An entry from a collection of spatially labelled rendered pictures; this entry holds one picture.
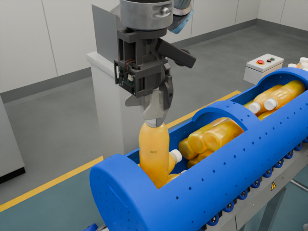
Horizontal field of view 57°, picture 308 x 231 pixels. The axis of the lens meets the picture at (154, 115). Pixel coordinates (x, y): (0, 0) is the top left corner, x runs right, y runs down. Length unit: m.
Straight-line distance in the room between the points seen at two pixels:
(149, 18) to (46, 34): 3.07
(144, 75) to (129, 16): 0.10
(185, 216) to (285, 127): 0.46
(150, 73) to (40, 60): 3.09
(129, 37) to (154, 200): 0.35
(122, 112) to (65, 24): 2.18
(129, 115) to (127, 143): 0.19
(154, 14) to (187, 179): 0.39
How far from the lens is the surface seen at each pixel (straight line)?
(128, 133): 1.63
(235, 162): 0.79
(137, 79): 0.49
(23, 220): 2.27
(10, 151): 2.39
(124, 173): 0.65
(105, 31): 1.49
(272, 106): 1.09
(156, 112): 0.56
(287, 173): 1.26
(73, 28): 3.61
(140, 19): 0.47
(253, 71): 1.56
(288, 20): 5.97
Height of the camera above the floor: 1.70
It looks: 34 degrees down
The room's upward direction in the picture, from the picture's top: straight up
